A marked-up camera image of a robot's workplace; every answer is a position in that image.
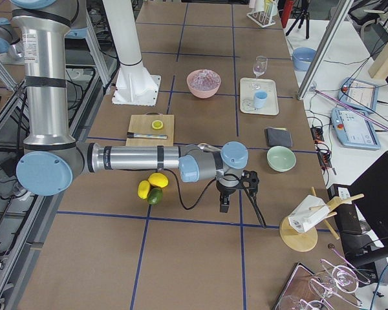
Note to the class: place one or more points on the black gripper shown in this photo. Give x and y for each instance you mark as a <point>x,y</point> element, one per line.
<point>224,190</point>

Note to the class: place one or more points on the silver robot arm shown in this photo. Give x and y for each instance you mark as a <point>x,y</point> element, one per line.
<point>53,158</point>
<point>11,46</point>

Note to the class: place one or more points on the blue plastic cup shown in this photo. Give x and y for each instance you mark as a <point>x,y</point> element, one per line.
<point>259,99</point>

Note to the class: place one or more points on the clear ice cubes pile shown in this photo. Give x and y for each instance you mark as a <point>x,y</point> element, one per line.
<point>204,80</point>

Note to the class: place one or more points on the green ceramic bowl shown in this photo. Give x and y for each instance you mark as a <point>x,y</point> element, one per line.
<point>281,159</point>

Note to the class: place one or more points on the large yellow lemon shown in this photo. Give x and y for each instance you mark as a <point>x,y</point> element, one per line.
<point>158,179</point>

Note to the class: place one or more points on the green lime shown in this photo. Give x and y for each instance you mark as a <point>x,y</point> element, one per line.
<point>155,196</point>

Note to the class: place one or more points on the grey folded cloth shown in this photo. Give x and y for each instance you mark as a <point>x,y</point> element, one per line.
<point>278,137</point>

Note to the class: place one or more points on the small yellow lemon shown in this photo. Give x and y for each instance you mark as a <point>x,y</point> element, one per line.
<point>143,190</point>

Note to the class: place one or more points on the white carton on stand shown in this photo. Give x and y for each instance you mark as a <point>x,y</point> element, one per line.
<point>308,213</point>

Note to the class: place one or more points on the wooden cutting board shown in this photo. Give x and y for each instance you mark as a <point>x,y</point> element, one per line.
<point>143,124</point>

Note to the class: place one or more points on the lemon half slice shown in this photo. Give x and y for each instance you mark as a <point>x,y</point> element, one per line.
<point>157,124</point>

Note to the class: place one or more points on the pink bowl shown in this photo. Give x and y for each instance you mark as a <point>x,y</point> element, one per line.
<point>200,93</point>

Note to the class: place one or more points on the cream bear tray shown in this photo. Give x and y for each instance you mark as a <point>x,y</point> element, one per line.
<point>271,107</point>

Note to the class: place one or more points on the steel rod on board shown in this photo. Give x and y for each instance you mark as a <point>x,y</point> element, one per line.
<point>146,136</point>

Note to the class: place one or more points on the hanging wine glass rack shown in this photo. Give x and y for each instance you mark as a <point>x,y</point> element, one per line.
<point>332,286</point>

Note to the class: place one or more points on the clear wine glass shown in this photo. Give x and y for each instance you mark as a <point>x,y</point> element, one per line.
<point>259,68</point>

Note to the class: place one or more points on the near blue teach pendant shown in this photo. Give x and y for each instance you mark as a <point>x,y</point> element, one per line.
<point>354,131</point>

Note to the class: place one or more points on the blue teach pendant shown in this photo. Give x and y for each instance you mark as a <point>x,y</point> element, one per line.
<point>354,131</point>
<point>358,94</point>

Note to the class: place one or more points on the blue bowl on desk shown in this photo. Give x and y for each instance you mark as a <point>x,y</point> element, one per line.
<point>302,58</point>

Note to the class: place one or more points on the far blue teach pendant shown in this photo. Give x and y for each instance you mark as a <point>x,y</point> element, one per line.
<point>358,94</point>

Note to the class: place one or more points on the black tripod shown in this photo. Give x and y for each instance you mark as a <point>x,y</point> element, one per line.
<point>303,17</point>

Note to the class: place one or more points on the red cylinder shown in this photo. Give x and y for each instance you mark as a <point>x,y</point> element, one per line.
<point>287,9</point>

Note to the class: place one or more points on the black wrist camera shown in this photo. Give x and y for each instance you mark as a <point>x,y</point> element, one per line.
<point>250,181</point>

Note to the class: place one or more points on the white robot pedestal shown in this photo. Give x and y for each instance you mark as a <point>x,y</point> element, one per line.
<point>134,84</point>

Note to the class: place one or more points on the white wire cup rack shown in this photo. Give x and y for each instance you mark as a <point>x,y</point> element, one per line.
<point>262,12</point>

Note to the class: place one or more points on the aluminium frame post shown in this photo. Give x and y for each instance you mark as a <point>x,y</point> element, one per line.
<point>330,32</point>

